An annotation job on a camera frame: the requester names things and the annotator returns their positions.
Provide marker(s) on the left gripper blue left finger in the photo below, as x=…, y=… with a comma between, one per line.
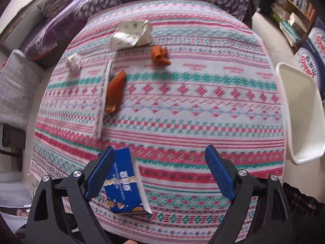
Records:
x=61, y=213

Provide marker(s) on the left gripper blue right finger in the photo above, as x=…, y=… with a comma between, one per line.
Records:
x=272, y=220

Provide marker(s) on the blue cracker box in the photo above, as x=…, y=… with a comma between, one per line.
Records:
x=125, y=193

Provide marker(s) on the white foam puzzle piece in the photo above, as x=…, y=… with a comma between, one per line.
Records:
x=103, y=99

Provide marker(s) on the white tissue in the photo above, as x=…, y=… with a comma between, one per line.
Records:
x=74, y=62

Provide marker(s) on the white plastic trash bin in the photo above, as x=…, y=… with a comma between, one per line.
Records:
x=303, y=114

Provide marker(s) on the plaid trousers leg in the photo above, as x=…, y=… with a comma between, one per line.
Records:
x=308, y=216

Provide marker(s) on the grey checked cushion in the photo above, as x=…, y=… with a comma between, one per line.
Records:
x=20, y=79

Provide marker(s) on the lower Ganten water carton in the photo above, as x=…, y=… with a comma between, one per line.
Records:
x=311, y=63

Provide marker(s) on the ganten water carton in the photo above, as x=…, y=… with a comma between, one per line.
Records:
x=317, y=37
x=311, y=63

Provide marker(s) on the patterned striped table cloth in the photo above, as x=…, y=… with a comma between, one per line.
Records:
x=219, y=90

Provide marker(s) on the stack of books on floor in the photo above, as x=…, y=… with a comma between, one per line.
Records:
x=292, y=36

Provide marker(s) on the upper Ganten water carton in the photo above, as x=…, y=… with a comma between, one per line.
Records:
x=317, y=37

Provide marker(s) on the wooden bookshelf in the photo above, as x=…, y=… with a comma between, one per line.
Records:
x=300, y=14

